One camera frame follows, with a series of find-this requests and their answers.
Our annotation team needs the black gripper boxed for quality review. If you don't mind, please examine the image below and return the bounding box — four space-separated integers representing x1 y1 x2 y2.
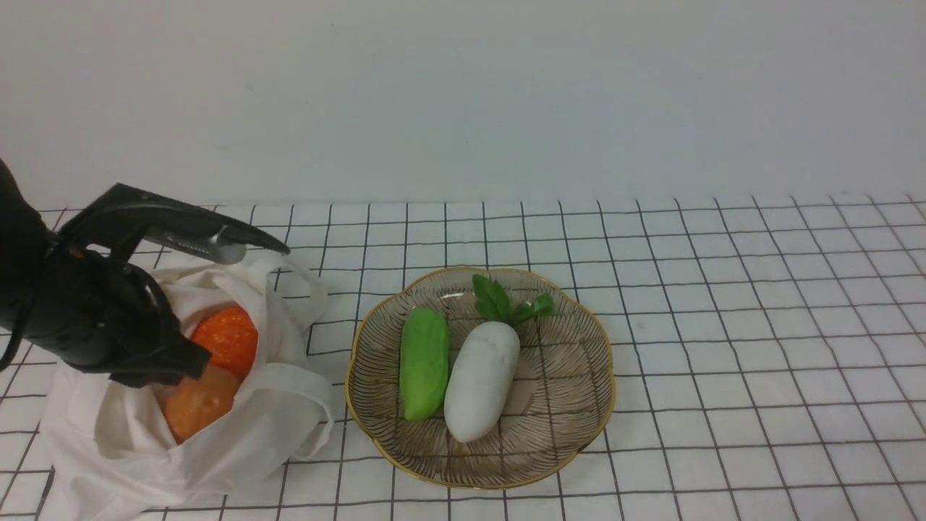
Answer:
2 182 290 389

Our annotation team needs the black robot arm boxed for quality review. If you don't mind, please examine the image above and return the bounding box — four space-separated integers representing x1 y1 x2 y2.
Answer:
1 165 290 388

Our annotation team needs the white cloth bag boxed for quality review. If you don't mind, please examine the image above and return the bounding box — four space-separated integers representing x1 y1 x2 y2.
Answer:
39 252 334 520

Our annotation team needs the orange toy pumpkin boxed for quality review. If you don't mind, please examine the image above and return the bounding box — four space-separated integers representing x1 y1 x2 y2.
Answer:
191 305 259 380

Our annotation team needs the pale orange toy vegetable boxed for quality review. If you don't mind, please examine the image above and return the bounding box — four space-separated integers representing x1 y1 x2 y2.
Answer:
161 364 242 443

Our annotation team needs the green toy cucumber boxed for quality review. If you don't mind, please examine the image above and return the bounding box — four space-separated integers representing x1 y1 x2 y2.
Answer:
399 307 450 421

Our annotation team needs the white toy radish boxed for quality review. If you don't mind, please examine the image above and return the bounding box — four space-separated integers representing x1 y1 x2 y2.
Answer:
443 274 555 443

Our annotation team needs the gold-rimmed glass plate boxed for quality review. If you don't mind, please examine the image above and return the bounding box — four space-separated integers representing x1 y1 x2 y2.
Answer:
345 266 616 489

